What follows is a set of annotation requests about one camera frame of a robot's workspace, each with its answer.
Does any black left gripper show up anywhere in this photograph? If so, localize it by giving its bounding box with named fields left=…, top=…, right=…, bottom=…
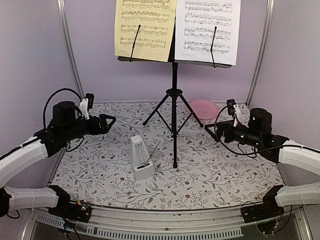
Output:
left=63, top=113, right=116, bottom=142

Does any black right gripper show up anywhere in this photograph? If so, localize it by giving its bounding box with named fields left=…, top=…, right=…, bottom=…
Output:
left=205, top=119, right=262, bottom=148

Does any white metronome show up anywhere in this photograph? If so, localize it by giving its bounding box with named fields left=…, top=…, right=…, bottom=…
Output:
left=130, top=135, right=158, bottom=181

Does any black perforated music stand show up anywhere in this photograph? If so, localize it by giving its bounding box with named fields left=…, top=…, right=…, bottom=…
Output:
left=118, top=24, right=218, bottom=169

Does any yellow sheet music page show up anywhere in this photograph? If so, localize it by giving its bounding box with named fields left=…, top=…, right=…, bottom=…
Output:
left=114, top=0, right=177, bottom=62

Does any white sheet music page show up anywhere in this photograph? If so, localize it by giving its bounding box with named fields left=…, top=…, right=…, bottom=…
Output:
left=174, top=0, right=241, bottom=66

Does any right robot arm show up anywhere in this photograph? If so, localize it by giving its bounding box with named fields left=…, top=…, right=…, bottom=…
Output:
left=204, top=108, right=320, bottom=218

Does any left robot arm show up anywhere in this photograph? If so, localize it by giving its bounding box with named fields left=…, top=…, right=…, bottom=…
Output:
left=0, top=98, right=116, bottom=218

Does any pink plastic plate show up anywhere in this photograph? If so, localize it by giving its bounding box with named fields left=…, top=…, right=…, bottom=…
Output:
left=189, top=99, right=219, bottom=121

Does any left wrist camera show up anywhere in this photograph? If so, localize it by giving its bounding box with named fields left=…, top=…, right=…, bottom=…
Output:
left=79, top=93, right=94, bottom=120

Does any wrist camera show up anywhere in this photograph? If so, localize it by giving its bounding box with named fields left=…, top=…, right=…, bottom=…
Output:
left=79, top=93, right=94, bottom=120
left=226, top=99, right=243, bottom=127

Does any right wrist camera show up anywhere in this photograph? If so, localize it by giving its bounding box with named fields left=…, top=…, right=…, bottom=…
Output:
left=226, top=99, right=243, bottom=127

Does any aluminium front rail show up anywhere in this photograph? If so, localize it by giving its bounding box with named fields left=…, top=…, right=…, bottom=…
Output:
left=22, top=203, right=314, bottom=240

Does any right aluminium corner post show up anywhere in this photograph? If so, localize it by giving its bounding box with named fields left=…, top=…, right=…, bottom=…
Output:
left=245, top=0, right=275, bottom=107

